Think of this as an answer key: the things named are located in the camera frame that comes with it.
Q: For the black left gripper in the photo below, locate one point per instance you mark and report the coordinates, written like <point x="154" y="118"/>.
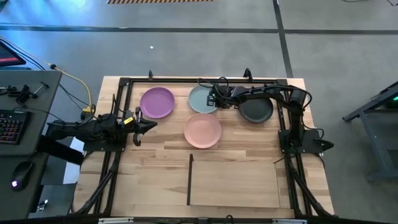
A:
<point x="136" y="126"/>

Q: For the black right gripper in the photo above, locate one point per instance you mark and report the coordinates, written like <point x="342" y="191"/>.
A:
<point x="225" y="96"/>

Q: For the blue-grey plate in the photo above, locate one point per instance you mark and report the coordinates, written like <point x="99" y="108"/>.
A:
<point x="197" y="99"/>

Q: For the purple plate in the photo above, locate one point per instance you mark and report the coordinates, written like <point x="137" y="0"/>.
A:
<point x="157" y="102"/>

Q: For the pink plate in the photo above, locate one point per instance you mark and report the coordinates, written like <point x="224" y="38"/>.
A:
<point x="202" y="130"/>

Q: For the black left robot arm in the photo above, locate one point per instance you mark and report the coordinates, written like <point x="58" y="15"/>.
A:
<point x="93" y="127"/>

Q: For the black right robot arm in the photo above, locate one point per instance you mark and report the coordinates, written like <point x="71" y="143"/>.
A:
<point x="295" y="99"/>

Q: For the black table clamp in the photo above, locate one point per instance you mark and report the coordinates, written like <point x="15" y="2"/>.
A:
<point x="247" y="74"/>
<point x="150" y="74"/>

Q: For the dark grey plate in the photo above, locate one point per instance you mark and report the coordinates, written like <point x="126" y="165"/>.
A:
<point x="256" y="112"/>

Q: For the white paper sheet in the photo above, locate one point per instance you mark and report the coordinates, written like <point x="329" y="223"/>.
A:
<point x="73" y="174"/>

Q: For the black flat bar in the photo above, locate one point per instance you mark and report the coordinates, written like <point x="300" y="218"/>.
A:
<point x="59" y="151"/>

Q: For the grey desk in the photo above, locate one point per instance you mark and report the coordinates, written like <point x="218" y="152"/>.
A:
<point x="46" y="93"/>

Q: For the black clamp tool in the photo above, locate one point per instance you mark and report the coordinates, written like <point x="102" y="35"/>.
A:
<point x="23" y="93"/>

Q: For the small silver object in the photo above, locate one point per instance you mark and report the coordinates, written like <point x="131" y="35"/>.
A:
<point x="42" y="205"/>

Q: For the backlit black keyboard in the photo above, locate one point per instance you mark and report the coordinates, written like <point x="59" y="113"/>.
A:
<point x="12" y="127"/>

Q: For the black computer mouse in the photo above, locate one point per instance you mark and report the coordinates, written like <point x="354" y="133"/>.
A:
<point x="21" y="175"/>

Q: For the computer monitor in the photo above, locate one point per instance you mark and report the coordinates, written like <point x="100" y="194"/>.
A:
<point x="9" y="56"/>

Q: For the dark metal cart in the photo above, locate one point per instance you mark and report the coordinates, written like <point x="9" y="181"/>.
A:
<point x="373" y="141"/>

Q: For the black metal table frame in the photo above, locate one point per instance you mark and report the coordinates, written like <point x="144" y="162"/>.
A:
<point x="171" y="80"/>

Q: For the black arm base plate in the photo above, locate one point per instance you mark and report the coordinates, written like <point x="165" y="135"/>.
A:
<point x="105" y="147"/>
<point x="311" y="140"/>

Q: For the silver metal bracket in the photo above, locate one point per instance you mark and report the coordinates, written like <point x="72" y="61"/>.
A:
<point x="289" y="221"/>
<point x="115" y="221"/>

